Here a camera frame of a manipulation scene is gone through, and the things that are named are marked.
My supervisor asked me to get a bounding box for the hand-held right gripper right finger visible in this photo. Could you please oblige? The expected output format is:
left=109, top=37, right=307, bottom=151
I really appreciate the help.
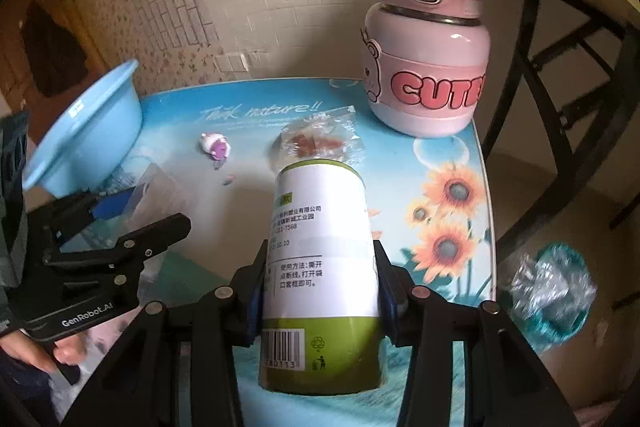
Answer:
left=371, top=238, right=572, bottom=427

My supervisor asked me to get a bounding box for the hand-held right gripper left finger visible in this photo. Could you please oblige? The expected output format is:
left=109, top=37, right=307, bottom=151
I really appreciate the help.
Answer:
left=60, top=238, right=273, bottom=427

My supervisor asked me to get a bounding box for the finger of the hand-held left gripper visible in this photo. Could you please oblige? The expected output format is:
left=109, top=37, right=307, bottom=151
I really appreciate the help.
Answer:
left=47, top=187, right=138, bottom=253
left=42, top=213, right=193, bottom=298

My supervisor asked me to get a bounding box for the light blue plastic basin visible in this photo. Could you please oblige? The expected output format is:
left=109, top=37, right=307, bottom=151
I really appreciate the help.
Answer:
left=22, top=59, right=143, bottom=198

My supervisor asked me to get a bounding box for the white green cylindrical canister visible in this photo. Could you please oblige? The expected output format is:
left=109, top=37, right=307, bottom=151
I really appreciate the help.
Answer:
left=257, top=159, right=388, bottom=395

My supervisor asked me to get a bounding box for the person's left hand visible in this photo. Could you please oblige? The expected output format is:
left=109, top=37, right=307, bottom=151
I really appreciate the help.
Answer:
left=0, top=329, right=96, bottom=375

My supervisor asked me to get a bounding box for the scenery printed small table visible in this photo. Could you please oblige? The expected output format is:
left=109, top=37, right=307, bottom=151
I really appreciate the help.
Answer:
left=30, top=77, right=498, bottom=427

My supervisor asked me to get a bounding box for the small purple toy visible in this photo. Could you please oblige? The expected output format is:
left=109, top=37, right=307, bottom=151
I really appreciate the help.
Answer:
left=200, top=132, right=232, bottom=160

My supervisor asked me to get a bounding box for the teal bin with plastic bag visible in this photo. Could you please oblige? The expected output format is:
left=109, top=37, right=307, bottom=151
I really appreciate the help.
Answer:
left=507, top=242, right=598, bottom=355

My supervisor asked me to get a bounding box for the dark hanging jacket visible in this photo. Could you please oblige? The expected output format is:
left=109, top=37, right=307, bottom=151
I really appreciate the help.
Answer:
left=22, top=0, right=83, bottom=98

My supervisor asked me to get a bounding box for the clear snack packet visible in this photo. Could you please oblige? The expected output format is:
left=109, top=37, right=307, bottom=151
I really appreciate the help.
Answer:
left=270, top=105, right=366, bottom=168

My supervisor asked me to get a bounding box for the brown wooden door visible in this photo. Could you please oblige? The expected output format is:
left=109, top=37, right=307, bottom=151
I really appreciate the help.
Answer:
left=0, top=0, right=101, bottom=118

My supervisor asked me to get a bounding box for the pink cartoon water bottle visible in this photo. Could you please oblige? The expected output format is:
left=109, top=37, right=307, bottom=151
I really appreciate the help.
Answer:
left=357, top=0, right=488, bottom=138

